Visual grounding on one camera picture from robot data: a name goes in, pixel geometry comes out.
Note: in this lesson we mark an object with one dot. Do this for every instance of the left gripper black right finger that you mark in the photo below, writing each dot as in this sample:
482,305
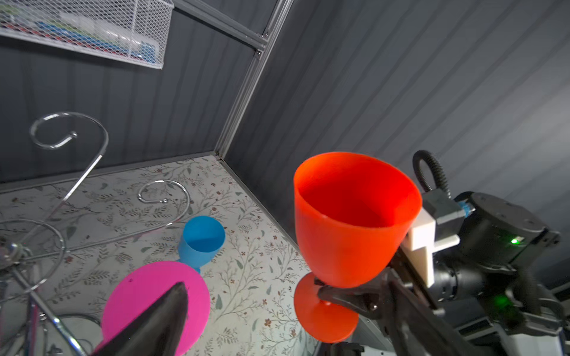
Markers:
434,336

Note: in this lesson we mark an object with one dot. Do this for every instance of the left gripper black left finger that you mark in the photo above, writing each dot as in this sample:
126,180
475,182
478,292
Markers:
157,331

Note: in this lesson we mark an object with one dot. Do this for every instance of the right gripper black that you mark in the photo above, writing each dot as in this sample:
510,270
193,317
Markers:
454,280

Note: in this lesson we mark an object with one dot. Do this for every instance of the pink wine glass front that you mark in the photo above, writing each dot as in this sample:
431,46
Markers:
144,286

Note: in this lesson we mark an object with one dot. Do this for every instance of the red wine glass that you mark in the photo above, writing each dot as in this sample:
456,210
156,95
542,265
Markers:
352,212

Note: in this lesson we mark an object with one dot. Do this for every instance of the blue wine glass back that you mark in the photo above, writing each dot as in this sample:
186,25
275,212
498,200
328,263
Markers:
201,240

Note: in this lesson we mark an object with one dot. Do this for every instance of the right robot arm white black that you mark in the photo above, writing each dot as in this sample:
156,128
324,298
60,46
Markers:
480,247

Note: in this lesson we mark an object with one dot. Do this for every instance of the items in white basket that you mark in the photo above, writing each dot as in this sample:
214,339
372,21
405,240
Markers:
102,38

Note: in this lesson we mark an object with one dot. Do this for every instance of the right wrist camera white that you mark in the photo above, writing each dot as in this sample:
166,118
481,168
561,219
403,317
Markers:
436,228

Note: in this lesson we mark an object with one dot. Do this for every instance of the white mesh wall basket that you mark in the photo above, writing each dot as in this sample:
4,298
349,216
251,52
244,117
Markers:
89,31

